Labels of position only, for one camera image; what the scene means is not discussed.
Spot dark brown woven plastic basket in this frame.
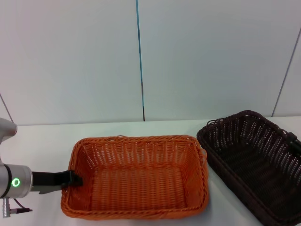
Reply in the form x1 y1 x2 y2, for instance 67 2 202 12
196 110 301 226

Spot orange woven plastic basket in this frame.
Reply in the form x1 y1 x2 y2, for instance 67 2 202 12
60 134 210 221

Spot black cable with silver plug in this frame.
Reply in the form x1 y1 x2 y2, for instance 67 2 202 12
1 197 33 219

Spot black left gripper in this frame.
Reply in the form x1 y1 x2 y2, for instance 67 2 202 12
32 170 84 189

